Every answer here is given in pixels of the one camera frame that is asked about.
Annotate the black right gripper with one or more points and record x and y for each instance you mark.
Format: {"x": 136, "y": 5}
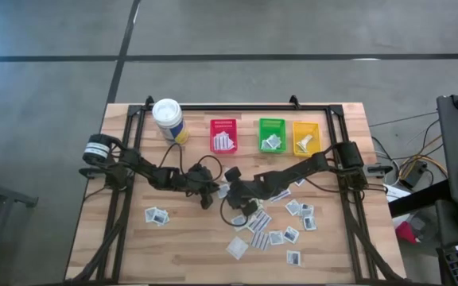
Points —
{"x": 237, "y": 190}

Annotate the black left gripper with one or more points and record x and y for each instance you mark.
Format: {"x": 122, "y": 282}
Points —
{"x": 205, "y": 186}

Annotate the white packets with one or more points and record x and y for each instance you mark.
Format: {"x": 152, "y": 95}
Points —
{"x": 230, "y": 140}

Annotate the white packet with grey print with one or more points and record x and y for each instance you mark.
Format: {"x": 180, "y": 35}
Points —
{"x": 292, "y": 207}
{"x": 160, "y": 217}

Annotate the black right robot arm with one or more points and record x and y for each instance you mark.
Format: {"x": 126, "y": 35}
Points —
{"x": 300, "y": 168}

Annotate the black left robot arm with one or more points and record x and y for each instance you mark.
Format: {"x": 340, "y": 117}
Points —
{"x": 149, "y": 168}

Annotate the large plain white gauze packet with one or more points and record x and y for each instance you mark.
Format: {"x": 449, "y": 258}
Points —
{"x": 237, "y": 248}

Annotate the wide blue striped bandage packet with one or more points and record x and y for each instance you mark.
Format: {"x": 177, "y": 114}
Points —
{"x": 260, "y": 240}

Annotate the red plastic basket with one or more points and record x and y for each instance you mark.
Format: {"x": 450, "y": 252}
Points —
{"x": 213, "y": 127}

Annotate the white packet with blue label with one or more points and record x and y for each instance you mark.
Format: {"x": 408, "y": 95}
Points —
{"x": 293, "y": 257}
{"x": 309, "y": 223}
{"x": 307, "y": 209}
{"x": 300, "y": 182}
{"x": 291, "y": 234}

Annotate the green plastic basket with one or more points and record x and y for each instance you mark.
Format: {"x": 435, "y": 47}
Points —
{"x": 262, "y": 127}

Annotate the white blue yellow wipes canister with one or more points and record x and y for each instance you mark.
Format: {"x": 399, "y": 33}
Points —
{"x": 169, "y": 121}

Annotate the yellow plastic basket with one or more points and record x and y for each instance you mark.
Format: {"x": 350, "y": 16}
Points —
{"x": 316, "y": 131}

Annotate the white paper sheet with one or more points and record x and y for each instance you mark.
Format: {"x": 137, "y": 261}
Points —
{"x": 396, "y": 193}

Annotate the red floor object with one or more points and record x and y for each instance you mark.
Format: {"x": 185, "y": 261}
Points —
{"x": 406, "y": 233}

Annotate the black desk leg bar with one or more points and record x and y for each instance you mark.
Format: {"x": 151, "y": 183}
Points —
{"x": 420, "y": 198}

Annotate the black metal stand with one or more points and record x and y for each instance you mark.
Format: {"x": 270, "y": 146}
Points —
{"x": 2, "y": 194}

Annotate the black frame side rail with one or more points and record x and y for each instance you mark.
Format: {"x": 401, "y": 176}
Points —
{"x": 139, "y": 131}
{"x": 331, "y": 131}

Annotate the black frame foot bracket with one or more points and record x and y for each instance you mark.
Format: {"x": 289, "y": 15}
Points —
{"x": 148, "y": 101}
{"x": 293, "y": 101}

